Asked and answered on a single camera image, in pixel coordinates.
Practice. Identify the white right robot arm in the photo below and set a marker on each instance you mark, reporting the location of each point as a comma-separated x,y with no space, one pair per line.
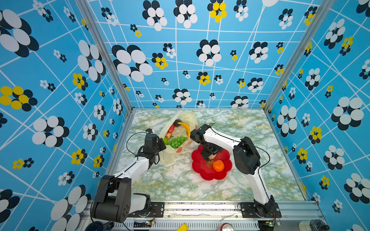
227,142

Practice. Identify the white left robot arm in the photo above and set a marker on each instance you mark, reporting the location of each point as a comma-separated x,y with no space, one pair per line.
114,200

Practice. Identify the metal can top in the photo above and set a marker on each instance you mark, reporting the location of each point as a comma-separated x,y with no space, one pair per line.
225,227

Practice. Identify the translucent printed plastic bag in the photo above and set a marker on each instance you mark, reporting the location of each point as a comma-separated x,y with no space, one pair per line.
176,135

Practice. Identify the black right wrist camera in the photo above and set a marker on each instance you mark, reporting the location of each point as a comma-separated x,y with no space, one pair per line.
197,135

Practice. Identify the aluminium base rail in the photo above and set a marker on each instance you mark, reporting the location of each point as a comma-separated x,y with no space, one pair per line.
208,215

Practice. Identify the green grape bunch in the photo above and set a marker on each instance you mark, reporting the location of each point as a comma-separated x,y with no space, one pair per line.
177,141

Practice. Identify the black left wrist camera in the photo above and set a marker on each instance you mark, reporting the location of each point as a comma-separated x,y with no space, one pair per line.
149,134

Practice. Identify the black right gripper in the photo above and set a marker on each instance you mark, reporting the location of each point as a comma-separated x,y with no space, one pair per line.
204,156

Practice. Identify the aluminium corner post right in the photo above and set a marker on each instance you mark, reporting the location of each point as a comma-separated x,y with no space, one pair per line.
307,37

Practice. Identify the yellow banana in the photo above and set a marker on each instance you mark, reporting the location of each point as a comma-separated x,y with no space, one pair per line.
187,127

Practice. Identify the red fruit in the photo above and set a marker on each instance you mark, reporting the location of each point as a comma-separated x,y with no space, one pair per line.
171,129

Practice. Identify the red flower-shaped plate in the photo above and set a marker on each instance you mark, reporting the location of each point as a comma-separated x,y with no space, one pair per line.
205,168

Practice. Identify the aluminium corner post left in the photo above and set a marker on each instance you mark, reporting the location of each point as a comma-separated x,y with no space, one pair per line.
98,39

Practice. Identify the dark purple fruit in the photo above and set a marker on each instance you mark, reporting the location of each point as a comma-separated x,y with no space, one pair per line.
176,122

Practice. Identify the yellow tag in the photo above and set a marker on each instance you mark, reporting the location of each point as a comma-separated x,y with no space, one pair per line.
183,227

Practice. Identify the orange tangerine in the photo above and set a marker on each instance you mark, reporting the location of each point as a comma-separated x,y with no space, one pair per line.
218,166

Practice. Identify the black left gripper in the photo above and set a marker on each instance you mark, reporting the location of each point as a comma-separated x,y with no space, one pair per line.
160,142

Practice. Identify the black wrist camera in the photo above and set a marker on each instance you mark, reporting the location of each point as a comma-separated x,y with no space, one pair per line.
149,134
197,135

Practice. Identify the aluminium corner post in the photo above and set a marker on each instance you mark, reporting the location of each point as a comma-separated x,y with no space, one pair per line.
307,37
98,39

